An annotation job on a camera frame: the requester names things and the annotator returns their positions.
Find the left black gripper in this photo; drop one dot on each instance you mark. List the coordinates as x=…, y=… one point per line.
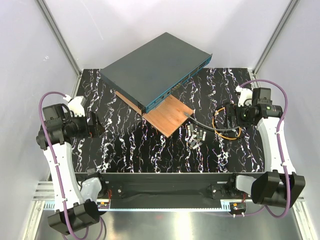
x=95, y=129

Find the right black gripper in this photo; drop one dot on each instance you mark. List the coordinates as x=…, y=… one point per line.
x=231, y=110

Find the teal network switch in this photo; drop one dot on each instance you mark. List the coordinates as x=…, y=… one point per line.
x=150, y=73

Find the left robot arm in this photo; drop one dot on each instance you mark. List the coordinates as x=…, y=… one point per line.
x=75, y=205

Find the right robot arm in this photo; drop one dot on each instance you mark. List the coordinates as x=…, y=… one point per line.
x=279, y=186

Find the wooden base board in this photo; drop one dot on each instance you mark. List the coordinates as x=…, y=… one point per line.
x=167, y=117

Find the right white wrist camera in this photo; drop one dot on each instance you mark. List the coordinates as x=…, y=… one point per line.
x=245, y=96

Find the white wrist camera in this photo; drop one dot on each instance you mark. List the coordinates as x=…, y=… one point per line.
x=245, y=96
x=76, y=105

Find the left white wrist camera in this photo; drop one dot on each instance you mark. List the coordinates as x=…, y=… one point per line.
x=76, y=105

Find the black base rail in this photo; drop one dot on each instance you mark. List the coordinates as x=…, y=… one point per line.
x=168, y=192

